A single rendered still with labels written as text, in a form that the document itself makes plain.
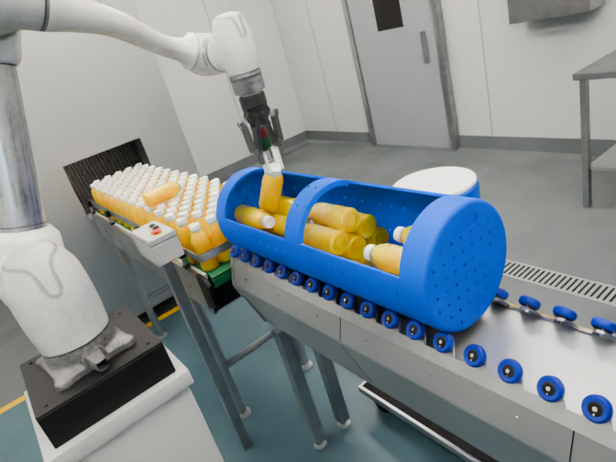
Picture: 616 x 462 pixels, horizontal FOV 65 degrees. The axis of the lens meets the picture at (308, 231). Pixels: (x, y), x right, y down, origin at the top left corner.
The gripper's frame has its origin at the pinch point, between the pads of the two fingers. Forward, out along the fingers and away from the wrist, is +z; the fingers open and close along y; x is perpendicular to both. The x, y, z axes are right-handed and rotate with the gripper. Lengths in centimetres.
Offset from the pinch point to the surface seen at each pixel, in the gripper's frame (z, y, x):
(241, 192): 11.9, -2.9, 20.7
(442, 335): 30, -11, -64
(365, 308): 31, -11, -42
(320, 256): 16.3, -14.4, -33.7
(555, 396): 31, -12, -88
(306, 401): 101, -8, 16
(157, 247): 21, -32, 36
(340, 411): 118, 5, 16
